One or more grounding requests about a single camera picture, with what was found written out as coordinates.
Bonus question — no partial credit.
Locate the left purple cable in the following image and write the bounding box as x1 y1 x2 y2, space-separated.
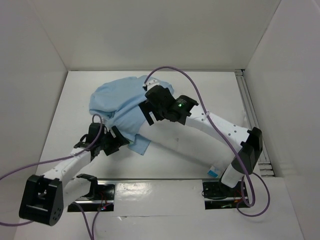
0 114 111 240

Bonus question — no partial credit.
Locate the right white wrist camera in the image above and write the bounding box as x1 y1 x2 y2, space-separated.
142 79 160 92

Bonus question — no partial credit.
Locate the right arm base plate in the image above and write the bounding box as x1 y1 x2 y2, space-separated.
201 180 249 210

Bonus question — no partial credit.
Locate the blue white pillow tag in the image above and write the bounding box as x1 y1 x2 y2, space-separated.
207 166 221 178

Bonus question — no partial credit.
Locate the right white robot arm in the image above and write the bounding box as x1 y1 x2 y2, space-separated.
139 83 263 196

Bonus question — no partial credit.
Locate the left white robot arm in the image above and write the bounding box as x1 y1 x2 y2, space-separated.
18 122 129 226

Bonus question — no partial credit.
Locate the light blue pillowcase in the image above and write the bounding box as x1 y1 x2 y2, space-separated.
89 75 177 155

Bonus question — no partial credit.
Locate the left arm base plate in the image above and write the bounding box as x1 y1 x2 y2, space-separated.
74 181 116 213

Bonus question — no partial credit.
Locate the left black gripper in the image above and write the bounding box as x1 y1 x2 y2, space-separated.
97 125 129 156

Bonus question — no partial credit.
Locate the white pillow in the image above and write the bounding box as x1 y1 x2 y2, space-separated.
138 120 234 173

